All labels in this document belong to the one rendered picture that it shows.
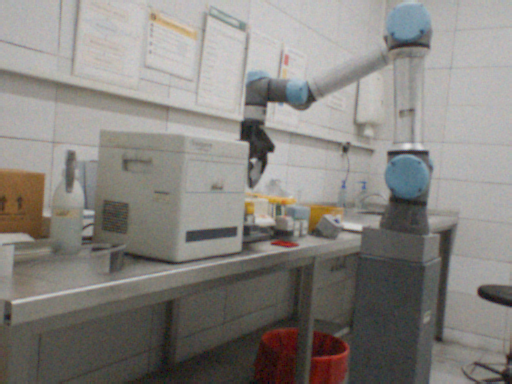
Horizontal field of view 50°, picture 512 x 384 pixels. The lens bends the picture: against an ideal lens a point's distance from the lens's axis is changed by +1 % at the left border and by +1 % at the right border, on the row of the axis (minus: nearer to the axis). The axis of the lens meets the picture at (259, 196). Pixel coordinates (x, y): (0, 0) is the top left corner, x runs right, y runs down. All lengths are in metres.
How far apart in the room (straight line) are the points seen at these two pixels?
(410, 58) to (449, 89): 2.58
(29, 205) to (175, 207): 0.35
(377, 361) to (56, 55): 1.33
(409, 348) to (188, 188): 0.82
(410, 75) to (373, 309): 0.69
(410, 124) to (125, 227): 0.81
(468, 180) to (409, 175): 2.56
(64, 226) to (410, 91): 0.97
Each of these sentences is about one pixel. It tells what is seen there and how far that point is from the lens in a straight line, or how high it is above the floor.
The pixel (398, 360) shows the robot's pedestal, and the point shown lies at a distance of 1.73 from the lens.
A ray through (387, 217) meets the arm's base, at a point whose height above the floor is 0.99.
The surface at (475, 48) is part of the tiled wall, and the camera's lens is 4.21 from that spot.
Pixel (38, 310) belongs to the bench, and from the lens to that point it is 0.98.
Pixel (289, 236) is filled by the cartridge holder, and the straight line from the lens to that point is 1.84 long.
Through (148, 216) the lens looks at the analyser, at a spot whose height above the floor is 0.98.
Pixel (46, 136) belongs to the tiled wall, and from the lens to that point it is 1.80.
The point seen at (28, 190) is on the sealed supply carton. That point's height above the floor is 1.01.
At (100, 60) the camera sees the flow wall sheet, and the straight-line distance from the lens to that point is 1.94.
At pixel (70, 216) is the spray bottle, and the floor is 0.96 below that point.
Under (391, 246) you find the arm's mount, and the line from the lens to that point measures 1.68.
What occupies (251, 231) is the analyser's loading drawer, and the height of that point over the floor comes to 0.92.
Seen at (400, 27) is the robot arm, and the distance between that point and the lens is 1.62.
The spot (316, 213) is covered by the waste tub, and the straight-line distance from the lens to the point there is 2.16.
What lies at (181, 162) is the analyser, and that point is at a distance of 1.25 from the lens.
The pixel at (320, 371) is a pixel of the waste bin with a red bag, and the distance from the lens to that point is 2.12.
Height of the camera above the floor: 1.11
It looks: 3 degrees down
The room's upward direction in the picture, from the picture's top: 5 degrees clockwise
